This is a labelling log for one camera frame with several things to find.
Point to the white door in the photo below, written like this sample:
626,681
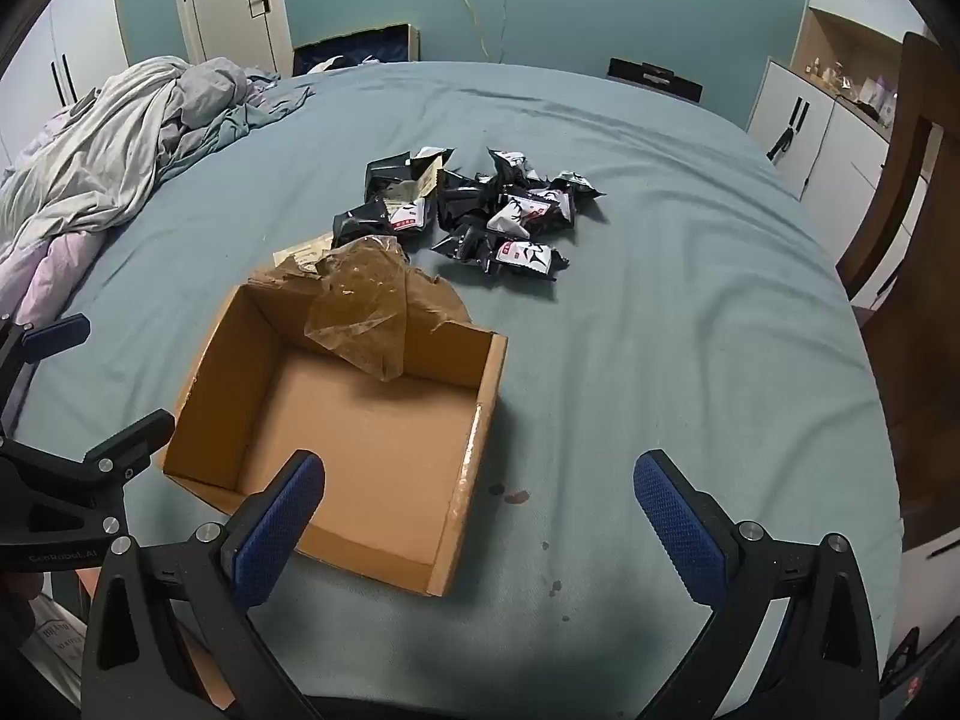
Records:
225,0

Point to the black flat box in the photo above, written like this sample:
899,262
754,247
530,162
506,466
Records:
652,79

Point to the white wardrobe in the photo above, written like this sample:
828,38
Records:
75,52

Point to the brown cardboard box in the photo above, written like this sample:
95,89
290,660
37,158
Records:
360,450

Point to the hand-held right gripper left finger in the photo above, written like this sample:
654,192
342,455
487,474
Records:
277,532

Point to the dark blue open box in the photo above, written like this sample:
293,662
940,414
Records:
352,51

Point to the white cabinet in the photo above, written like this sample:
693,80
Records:
810,127

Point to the pink quilt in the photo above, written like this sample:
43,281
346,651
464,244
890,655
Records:
45,270

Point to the wooden chair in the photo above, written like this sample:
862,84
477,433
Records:
911,255

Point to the grey crumpled blanket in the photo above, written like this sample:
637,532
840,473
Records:
135,135

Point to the pile of black snack packets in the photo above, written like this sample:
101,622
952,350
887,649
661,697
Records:
517,217

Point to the crumpled clear plastic wrap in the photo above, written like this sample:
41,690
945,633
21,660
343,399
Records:
360,300

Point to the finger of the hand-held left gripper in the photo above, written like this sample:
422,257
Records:
139,435
56,331

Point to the teal bed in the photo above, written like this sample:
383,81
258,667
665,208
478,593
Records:
675,330

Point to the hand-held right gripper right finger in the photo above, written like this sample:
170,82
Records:
675,525

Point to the black device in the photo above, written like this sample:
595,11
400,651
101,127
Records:
909,671

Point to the white printed bag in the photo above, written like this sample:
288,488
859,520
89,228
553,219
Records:
56,641

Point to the beige paper slip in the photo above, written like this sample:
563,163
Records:
301,251

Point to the beige paper snack packet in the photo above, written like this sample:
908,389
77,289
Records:
416,181

